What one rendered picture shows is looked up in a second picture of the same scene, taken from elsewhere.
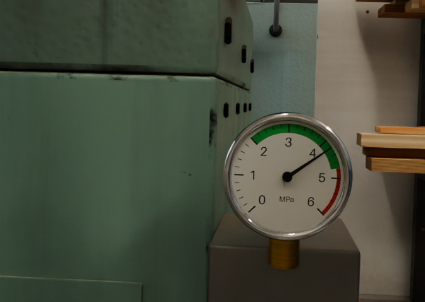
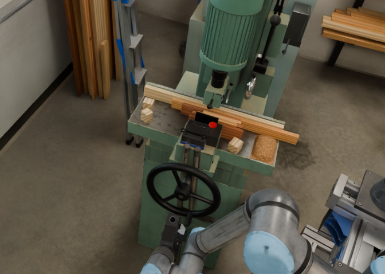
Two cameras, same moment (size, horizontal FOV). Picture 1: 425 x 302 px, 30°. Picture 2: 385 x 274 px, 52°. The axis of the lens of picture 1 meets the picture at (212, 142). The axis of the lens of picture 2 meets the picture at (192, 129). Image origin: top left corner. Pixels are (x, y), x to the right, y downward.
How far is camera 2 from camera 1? 1.44 m
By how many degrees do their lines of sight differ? 41
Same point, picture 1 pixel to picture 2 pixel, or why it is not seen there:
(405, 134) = (340, 24)
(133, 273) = (227, 203)
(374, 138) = (327, 24)
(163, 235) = (231, 201)
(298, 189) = not seen: hidden behind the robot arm
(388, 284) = (321, 55)
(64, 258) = not seen: hidden behind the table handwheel
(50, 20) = (221, 179)
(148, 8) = (235, 181)
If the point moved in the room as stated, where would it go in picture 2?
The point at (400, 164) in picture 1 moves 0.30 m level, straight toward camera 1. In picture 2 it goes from (333, 36) to (326, 53)
